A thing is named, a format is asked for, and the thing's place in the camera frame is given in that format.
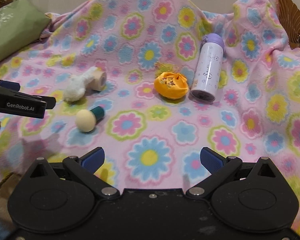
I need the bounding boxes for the white purple-capped bottle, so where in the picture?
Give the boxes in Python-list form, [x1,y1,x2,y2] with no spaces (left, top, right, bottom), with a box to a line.
[190,33,224,102]

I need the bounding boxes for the orange satin drawstring pouch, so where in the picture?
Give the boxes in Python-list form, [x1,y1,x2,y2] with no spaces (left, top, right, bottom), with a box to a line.
[154,62,189,100]

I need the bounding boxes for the white fluffy plush toy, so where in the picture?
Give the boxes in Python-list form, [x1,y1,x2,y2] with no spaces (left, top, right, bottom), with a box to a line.
[63,67,97,102]

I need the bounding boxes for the green cushion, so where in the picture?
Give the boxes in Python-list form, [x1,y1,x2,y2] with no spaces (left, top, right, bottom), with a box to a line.
[0,0,51,61]

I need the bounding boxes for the pink floral fleece blanket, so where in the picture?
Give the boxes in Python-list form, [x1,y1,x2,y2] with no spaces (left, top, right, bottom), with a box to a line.
[0,0,300,235]

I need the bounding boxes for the brown wicker chair back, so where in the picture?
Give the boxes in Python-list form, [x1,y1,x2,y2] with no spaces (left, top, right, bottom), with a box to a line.
[278,0,300,49]

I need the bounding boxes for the cream sponge green-handled stamp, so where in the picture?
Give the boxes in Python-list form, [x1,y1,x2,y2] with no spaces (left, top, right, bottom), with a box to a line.
[75,106,105,133]

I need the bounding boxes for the beige medical tape roll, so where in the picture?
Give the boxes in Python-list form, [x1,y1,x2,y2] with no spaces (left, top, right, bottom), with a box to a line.
[89,70,107,92]

